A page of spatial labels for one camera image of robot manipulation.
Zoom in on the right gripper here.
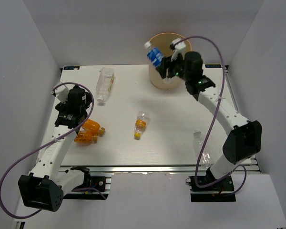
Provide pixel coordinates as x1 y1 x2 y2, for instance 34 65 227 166
156 51 191 82

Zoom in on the blue label bottle white cap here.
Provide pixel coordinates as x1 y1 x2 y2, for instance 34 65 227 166
144 42 163 68

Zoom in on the orange bottle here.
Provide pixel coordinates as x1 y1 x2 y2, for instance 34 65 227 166
82 119 105 136
74 131 98 144

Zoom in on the large clear square bottle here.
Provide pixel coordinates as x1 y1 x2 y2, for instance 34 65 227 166
96 68 115 105

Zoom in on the clear bottle yellow cap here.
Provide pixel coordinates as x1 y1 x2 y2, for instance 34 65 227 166
134 111 150 140

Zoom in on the clear ribbed bottle white cap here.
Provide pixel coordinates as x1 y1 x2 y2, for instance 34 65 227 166
193 130 214 169

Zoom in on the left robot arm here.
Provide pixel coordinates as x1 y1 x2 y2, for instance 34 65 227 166
18 85 92 212

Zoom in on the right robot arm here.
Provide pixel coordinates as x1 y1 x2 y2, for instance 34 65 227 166
155 52 262 190

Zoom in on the beige bin with orange rim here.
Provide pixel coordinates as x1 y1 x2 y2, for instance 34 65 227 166
148 32 184 90

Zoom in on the left blue table sticker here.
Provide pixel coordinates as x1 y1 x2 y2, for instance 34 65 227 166
63 66 80 71

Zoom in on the blue table sticker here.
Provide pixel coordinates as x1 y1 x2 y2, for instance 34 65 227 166
63 66 80 71
205 64 222 68

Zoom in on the right blue table sticker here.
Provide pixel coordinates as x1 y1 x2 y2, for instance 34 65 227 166
205 64 222 68

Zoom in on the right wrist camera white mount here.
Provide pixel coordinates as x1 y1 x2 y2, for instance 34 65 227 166
170 38 186 61

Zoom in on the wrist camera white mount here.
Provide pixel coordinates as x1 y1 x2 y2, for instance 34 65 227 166
170 38 186 61
51 85 69 103

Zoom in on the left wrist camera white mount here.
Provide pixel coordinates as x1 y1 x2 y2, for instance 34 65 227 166
51 85 69 103

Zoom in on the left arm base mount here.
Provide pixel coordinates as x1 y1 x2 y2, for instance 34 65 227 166
63 166 109 200

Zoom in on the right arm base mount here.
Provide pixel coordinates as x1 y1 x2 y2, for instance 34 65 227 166
185 176 236 203

